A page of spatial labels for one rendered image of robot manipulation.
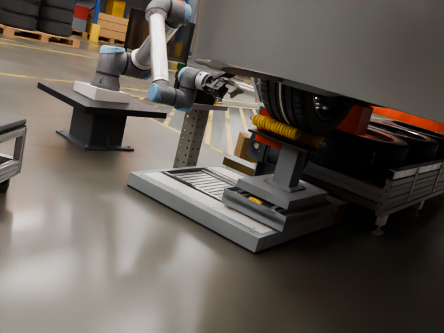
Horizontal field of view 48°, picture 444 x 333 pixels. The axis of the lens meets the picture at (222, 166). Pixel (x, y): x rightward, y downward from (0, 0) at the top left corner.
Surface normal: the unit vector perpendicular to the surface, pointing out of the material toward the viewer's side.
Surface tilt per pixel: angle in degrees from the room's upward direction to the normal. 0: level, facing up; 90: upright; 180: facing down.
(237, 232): 90
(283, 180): 90
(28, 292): 0
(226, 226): 90
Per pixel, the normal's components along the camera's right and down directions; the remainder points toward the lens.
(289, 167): -0.60, 0.06
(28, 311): 0.24, -0.94
